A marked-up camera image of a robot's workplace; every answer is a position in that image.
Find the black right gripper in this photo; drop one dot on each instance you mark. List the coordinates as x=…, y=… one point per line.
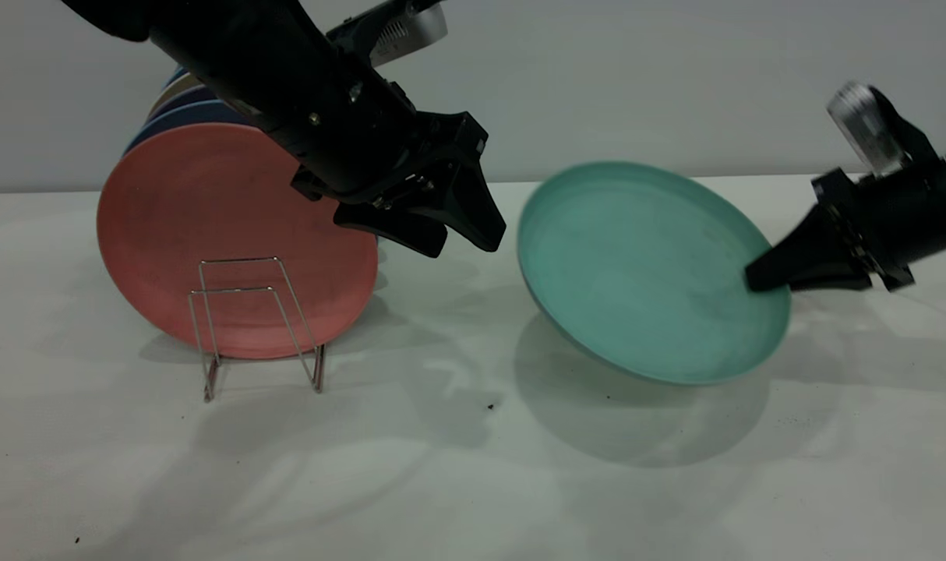
x=886, y=218

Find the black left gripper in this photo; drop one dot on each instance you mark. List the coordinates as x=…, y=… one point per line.
x=379, y=148

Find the green plate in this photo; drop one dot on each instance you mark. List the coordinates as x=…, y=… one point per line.
x=637, y=273

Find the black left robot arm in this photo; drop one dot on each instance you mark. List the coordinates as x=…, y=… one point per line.
x=231, y=47

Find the pink red plate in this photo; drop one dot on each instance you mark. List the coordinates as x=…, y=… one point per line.
x=208, y=202

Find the dark purple plate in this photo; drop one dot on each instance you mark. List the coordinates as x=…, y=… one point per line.
x=188, y=97

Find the blue plate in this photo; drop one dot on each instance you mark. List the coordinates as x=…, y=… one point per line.
x=177, y=121
x=175, y=74

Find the beige plate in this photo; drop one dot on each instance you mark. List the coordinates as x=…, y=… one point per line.
x=173, y=87

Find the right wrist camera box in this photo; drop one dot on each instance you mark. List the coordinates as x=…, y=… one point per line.
x=863, y=125

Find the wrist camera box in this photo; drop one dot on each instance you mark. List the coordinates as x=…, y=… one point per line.
x=863, y=125
x=411, y=31

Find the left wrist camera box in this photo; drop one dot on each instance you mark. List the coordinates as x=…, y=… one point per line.
x=411, y=31

